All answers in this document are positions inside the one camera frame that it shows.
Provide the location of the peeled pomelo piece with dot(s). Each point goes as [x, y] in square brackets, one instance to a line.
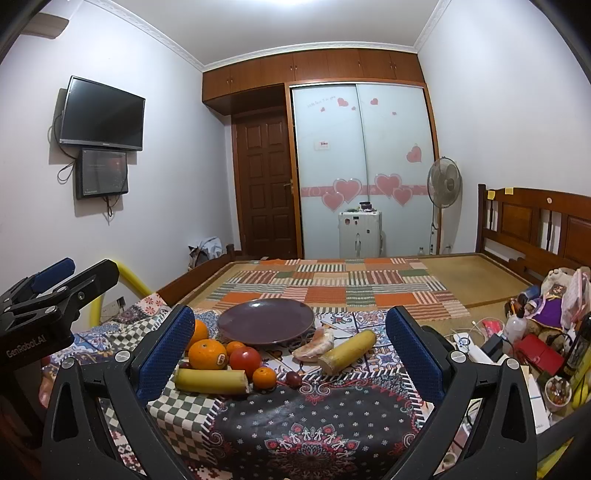
[314, 346]

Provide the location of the yellow banana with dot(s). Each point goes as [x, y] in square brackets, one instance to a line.
[348, 351]
[210, 381]

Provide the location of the clear plastic bottle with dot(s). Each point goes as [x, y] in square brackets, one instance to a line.
[515, 327]

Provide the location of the wooden bed headboard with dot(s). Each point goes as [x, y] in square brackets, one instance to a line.
[535, 221]

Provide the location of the frosted sliding wardrobe door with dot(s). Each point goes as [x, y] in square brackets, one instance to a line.
[397, 138]
[328, 152]

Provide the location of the purple round plate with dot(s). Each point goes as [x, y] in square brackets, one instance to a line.
[265, 323]

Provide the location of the white wall socket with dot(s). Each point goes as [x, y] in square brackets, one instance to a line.
[113, 308]

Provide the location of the large orange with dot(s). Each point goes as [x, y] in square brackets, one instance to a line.
[201, 332]

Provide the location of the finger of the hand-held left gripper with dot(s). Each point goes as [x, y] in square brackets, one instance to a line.
[90, 281]
[53, 272]

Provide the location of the red tomato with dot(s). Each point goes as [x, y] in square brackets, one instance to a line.
[245, 362]

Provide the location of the orange with sticker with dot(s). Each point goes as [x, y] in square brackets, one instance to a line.
[207, 354]

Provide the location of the purple cloth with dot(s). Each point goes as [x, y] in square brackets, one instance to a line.
[551, 314]

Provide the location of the white power strip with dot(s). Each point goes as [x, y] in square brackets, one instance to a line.
[468, 347]

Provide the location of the black wall television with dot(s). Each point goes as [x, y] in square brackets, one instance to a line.
[101, 113]

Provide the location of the dark glass bottle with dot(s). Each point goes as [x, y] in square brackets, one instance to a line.
[577, 350]

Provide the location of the small black wall monitor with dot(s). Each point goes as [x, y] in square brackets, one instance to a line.
[102, 173]

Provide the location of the white standing fan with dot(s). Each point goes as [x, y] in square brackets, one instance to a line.
[444, 181]

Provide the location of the white air conditioner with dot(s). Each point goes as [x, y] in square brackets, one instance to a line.
[44, 30]

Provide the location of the brown wooden door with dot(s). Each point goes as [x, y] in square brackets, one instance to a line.
[265, 184]

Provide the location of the printed patchwork cloth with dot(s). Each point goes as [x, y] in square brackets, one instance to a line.
[304, 424]

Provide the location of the striped patchwork blanket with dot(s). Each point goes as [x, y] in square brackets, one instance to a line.
[323, 286]

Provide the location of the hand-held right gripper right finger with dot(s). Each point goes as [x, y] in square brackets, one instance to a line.
[411, 350]

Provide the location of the pile of clothes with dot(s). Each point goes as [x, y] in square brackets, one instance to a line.
[207, 251]

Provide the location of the small tangerine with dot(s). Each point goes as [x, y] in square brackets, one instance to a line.
[264, 377]
[234, 347]

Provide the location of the wooden overhead cabinet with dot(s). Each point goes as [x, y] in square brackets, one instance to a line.
[314, 69]

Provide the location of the blue cup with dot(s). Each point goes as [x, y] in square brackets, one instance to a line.
[531, 292]

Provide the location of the clear cup with snacks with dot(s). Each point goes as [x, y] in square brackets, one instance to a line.
[557, 393]

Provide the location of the beige plush toy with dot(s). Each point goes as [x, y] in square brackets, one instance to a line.
[556, 279]

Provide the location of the pink packet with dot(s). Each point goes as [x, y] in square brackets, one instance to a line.
[493, 327]

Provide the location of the yellow padded tube frame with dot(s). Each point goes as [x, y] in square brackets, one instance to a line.
[131, 281]

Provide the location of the black power adapter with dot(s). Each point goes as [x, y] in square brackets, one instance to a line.
[495, 346]

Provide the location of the wooden bed side rail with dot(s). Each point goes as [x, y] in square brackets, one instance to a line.
[194, 279]

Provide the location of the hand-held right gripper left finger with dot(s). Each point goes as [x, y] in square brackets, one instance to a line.
[164, 350]

